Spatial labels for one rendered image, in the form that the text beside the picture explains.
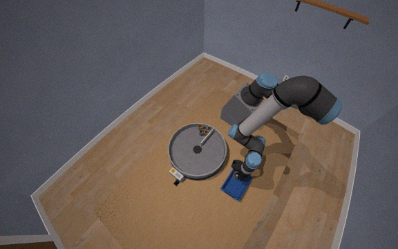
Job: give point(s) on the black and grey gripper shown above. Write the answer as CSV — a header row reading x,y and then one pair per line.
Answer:
x,y
241,173

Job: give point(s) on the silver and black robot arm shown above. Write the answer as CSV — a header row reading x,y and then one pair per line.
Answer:
x,y
302,92

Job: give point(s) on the blue open crate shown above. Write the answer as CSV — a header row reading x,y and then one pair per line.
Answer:
x,y
234,186

